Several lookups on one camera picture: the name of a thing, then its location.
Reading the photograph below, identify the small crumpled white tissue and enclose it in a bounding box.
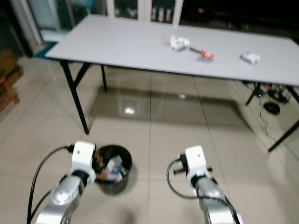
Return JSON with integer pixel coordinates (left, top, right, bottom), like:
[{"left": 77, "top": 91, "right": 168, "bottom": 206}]
[{"left": 240, "top": 51, "right": 261, "bottom": 65}]

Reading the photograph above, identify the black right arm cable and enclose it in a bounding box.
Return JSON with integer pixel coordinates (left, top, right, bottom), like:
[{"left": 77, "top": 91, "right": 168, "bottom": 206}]
[{"left": 166, "top": 155, "right": 204, "bottom": 200}]

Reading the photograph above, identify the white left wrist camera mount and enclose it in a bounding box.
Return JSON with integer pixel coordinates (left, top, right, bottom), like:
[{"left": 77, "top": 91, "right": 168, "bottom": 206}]
[{"left": 71, "top": 141, "right": 97, "bottom": 176}]

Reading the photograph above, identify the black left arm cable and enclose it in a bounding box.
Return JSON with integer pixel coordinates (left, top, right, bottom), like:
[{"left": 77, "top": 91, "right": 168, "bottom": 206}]
[{"left": 26, "top": 145, "right": 76, "bottom": 224}]

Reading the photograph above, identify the red snack wrapper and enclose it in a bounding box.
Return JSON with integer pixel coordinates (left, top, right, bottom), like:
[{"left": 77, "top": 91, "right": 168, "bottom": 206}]
[{"left": 191, "top": 46, "right": 215, "bottom": 61}]

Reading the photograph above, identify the round black floor device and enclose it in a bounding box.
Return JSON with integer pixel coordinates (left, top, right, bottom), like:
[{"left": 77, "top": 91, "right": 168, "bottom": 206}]
[{"left": 263, "top": 100, "right": 281, "bottom": 115}]

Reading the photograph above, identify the blue floor mat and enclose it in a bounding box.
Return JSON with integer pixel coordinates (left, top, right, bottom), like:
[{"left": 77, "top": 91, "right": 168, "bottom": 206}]
[{"left": 33, "top": 42, "right": 59, "bottom": 59}]

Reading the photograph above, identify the glass sliding door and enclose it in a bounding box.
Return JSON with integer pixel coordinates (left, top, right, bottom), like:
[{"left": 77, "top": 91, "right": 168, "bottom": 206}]
[{"left": 9, "top": 0, "right": 108, "bottom": 43}]

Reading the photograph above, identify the large crumpled white tissue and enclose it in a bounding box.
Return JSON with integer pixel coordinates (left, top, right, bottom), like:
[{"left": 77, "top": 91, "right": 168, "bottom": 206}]
[{"left": 170, "top": 35, "right": 192, "bottom": 51}]

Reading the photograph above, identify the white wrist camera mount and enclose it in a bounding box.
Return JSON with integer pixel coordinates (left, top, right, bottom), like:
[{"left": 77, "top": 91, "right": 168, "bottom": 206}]
[
  {"left": 185, "top": 145, "right": 211, "bottom": 182},
  {"left": 71, "top": 141, "right": 97, "bottom": 176}
]

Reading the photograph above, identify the grey folding table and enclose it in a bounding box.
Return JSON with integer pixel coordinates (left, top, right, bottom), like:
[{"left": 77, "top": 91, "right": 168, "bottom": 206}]
[{"left": 46, "top": 14, "right": 299, "bottom": 153}]

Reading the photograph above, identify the black charger with cables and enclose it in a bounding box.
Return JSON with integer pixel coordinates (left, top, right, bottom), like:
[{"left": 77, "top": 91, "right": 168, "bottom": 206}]
[{"left": 242, "top": 80, "right": 292, "bottom": 104}]

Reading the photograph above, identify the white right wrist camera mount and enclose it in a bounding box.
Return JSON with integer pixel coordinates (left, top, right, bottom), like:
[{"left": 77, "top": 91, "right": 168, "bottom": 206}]
[{"left": 185, "top": 145, "right": 211, "bottom": 182}]

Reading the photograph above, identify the black rubbish bin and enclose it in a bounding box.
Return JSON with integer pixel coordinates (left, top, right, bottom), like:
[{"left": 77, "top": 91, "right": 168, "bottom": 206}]
[{"left": 93, "top": 144, "right": 133, "bottom": 196}]

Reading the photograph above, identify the white glass-door cabinet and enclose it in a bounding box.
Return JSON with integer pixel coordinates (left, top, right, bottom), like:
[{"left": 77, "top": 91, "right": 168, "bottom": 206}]
[{"left": 106, "top": 0, "right": 185, "bottom": 24}]

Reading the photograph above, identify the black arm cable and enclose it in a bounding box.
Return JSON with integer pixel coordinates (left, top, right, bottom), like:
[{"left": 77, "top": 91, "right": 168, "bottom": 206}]
[
  {"left": 26, "top": 145, "right": 76, "bottom": 224},
  {"left": 166, "top": 155, "right": 204, "bottom": 200}
]

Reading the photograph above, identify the crumpled plastic trash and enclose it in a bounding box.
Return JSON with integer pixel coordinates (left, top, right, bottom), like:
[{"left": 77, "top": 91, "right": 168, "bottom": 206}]
[{"left": 104, "top": 156, "right": 128, "bottom": 182}]

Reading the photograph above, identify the brown wooden shelf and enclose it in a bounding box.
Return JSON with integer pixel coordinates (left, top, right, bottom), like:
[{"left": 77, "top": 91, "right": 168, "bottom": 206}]
[{"left": 0, "top": 49, "right": 23, "bottom": 113}]

